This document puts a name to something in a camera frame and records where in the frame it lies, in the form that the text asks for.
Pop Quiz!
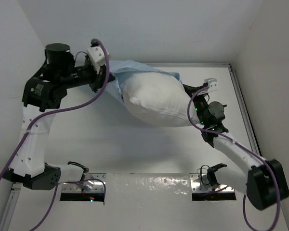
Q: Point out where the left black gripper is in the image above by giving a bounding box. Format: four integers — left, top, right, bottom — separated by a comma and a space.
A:
58, 61, 115, 93

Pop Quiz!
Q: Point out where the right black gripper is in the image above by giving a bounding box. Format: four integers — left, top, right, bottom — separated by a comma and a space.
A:
180, 84, 208, 126

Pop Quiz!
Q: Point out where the white pillow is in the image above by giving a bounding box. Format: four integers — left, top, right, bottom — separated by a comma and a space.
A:
121, 72, 199, 128

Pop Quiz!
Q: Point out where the light blue pillowcase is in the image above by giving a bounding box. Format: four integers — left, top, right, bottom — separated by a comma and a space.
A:
105, 60, 182, 105

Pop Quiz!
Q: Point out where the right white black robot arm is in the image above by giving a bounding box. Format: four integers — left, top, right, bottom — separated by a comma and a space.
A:
184, 82, 289, 210

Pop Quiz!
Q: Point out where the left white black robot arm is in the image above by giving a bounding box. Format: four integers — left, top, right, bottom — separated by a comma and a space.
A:
3, 40, 109, 190

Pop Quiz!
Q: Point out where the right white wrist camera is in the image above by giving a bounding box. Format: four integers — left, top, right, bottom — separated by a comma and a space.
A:
203, 78, 218, 93

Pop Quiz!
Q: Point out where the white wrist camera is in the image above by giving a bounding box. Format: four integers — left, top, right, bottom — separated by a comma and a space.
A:
87, 46, 109, 74
203, 78, 218, 93

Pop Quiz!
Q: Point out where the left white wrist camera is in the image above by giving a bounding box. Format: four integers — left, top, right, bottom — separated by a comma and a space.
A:
87, 46, 109, 74

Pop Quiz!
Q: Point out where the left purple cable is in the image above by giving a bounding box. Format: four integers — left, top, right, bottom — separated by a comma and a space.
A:
0, 38, 111, 231

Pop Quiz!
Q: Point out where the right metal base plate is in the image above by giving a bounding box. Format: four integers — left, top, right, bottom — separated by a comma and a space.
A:
190, 173, 235, 194

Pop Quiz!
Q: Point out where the metal base plate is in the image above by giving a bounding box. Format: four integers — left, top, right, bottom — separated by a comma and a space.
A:
190, 173, 235, 194
61, 173, 106, 193

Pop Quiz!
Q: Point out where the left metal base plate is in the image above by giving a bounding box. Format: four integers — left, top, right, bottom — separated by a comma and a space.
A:
61, 173, 106, 193

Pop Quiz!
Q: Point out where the aluminium table frame rail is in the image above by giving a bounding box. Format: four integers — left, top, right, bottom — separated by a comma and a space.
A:
0, 63, 261, 231

